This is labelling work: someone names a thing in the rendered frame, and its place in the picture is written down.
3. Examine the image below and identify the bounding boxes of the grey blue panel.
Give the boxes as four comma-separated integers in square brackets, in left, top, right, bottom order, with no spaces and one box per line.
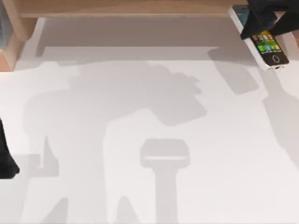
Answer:
[0,0,13,50]

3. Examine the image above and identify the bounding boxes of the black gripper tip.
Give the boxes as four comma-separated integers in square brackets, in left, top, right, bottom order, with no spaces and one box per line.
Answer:
[0,118,21,180]

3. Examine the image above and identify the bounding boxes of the wooden shelf unit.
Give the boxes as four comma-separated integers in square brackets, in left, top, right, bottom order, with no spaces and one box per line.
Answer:
[0,0,249,72]

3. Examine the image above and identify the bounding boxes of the white smartphone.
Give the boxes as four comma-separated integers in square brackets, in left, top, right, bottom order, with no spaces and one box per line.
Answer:
[228,4,290,72]

